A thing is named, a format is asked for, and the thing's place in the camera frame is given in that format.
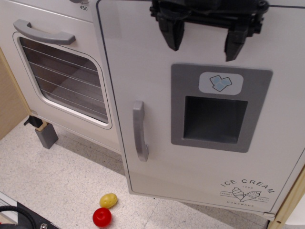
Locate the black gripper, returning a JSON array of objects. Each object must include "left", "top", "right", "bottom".
[{"left": 150, "top": 0, "right": 269, "bottom": 62}]

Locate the white toy fridge door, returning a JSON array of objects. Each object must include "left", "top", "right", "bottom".
[{"left": 92, "top": 0, "right": 305, "bottom": 217}]

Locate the grey ice dispenser panel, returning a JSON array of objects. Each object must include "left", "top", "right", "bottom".
[{"left": 171, "top": 63, "right": 273, "bottom": 153}]

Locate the white toy kitchen cabinet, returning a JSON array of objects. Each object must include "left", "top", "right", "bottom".
[{"left": 0, "top": 0, "right": 305, "bottom": 225}]

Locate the grey oven temperature knob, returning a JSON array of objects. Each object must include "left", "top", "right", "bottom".
[{"left": 70, "top": 0, "right": 89, "bottom": 4}]

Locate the white toy oven door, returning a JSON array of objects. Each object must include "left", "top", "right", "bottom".
[{"left": 0, "top": 0, "right": 120, "bottom": 153}]

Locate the grey kitchen leg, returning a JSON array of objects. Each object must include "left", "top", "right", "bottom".
[{"left": 35, "top": 124, "right": 59, "bottom": 149}]

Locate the black clamp on leg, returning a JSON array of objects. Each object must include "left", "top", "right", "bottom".
[{"left": 23, "top": 115, "right": 43, "bottom": 128}]

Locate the yellow toy potato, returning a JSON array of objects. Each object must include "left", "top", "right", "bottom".
[{"left": 99, "top": 193, "right": 118, "bottom": 209}]

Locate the light wooden left panel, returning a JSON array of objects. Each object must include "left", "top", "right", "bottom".
[{"left": 0, "top": 52, "right": 30, "bottom": 138}]

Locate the red toy tomato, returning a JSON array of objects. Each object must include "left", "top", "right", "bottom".
[{"left": 92, "top": 208, "right": 112, "bottom": 228}]

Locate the grey fridge door handle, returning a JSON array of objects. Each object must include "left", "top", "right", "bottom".
[{"left": 132, "top": 101, "right": 149, "bottom": 162}]

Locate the grey oven door handle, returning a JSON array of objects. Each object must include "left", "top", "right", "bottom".
[{"left": 13, "top": 19, "right": 76, "bottom": 45}]

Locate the light wooden side post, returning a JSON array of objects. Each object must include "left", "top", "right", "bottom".
[{"left": 267, "top": 167, "right": 305, "bottom": 229}]

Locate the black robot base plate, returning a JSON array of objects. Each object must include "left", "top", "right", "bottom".
[{"left": 17, "top": 202, "right": 59, "bottom": 229}]

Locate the black cable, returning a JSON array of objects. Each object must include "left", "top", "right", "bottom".
[{"left": 0, "top": 205, "right": 39, "bottom": 229}]

